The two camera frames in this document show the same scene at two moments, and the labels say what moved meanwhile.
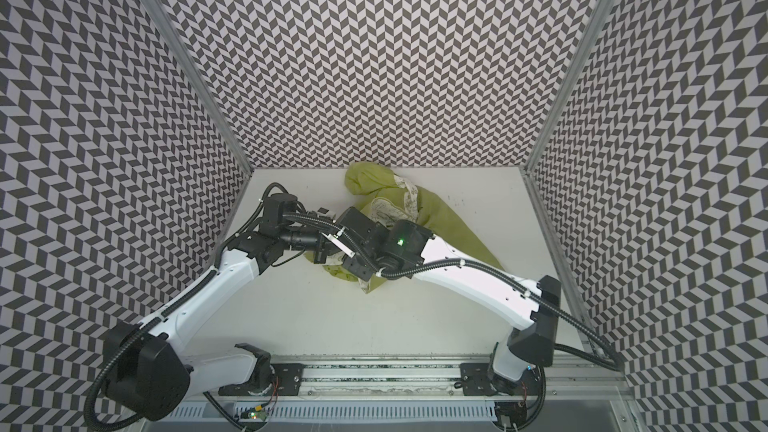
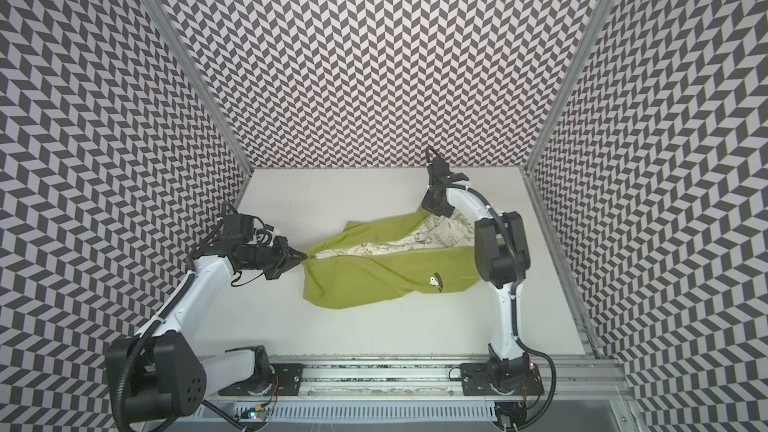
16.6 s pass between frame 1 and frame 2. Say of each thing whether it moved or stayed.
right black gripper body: moved
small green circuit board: stayed
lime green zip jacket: moved
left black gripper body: moved
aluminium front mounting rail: stayed
